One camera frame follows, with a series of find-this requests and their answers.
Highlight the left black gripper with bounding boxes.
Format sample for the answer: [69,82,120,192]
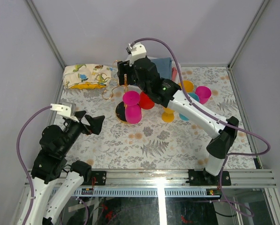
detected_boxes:
[61,110,106,156]

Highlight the gold wine glass rack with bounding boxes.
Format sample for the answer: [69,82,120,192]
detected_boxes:
[95,60,143,125]

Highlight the red plastic wine glass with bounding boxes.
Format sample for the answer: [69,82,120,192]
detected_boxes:
[138,92,155,110]

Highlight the magenta plastic goblet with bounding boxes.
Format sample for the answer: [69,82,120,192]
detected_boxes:
[195,86,212,104]
[122,90,142,124]

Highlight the yellow plastic goblet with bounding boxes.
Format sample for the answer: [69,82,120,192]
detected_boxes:
[178,80,194,93]
[161,107,174,123]

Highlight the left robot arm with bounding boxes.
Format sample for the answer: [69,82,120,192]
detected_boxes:
[17,106,105,225]

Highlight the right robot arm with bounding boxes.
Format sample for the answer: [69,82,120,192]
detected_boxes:
[117,57,239,185]

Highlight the dinosaur print cloth bag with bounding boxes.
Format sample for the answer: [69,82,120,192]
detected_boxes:
[62,64,113,90]

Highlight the blue folded cloth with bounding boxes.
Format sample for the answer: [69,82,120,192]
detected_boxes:
[151,57,172,80]

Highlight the blue plastic goblet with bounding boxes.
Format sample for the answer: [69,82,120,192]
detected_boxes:
[178,92,200,121]

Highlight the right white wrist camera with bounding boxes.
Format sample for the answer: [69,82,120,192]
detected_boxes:
[127,42,147,67]

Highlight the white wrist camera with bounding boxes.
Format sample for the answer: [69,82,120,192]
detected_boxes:
[50,103,79,122]
[127,42,147,67]

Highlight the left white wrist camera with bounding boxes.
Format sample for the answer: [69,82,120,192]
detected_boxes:
[50,103,79,122]

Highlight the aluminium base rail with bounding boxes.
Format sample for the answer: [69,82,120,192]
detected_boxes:
[24,168,276,197]

